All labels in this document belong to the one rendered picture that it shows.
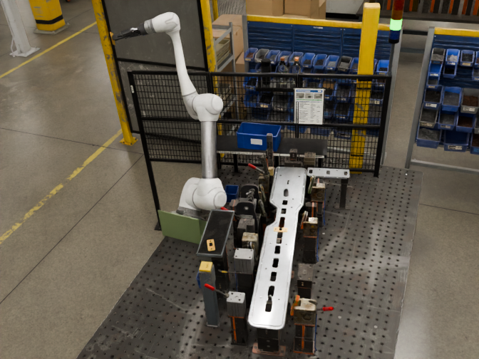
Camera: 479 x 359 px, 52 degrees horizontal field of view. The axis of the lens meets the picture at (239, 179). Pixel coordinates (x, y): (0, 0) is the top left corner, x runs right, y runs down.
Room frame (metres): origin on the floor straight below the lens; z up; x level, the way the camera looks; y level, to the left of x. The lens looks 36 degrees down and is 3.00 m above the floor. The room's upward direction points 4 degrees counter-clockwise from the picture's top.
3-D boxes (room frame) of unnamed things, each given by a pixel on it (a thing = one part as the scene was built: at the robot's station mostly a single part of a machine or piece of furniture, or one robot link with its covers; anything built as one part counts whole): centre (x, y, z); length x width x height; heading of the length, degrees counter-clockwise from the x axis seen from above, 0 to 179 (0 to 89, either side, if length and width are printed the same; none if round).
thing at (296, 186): (2.16, -0.23, 1.00); 1.38 x 0.22 x 0.02; 168
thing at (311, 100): (3.15, -0.54, 1.30); 0.23 x 0.02 x 0.31; 78
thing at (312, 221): (2.20, -0.41, 0.87); 0.12 x 0.09 x 0.35; 78
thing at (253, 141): (3.11, -0.17, 1.10); 0.30 x 0.17 x 0.13; 72
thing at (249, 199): (2.32, -0.05, 0.94); 0.18 x 0.13 x 0.49; 168
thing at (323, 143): (3.10, -0.22, 1.02); 0.90 x 0.22 x 0.03; 78
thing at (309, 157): (2.87, -0.51, 0.88); 0.08 x 0.08 x 0.36; 78
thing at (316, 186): (2.53, -0.52, 0.87); 0.12 x 0.09 x 0.35; 78
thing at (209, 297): (1.77, 0.21, 0.92); 0.08 x 0.08 x 0.44; 78
